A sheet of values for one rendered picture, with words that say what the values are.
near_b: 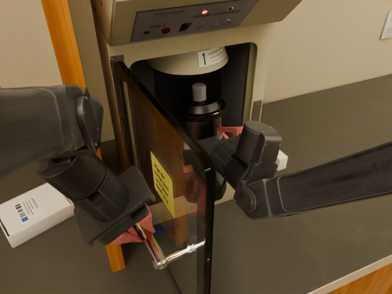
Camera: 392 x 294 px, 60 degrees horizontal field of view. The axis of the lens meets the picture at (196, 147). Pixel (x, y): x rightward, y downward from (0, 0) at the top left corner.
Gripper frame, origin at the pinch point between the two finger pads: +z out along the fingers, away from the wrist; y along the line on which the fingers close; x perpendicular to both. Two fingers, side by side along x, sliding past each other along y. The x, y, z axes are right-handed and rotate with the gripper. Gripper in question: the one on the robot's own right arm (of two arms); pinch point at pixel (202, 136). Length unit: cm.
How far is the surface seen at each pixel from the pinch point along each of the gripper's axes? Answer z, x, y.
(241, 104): 2.2, -4.2, -11.1
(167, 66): 2.6, -16.0, 5.5
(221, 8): -11.8, -27.9, 1.2
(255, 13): -9.4, -25.9, -6.6
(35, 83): 44, -5, 31
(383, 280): -23, 48, -43
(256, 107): -1.2, -4.3, -13.0
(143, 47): -2.6, -21.7, 11.3
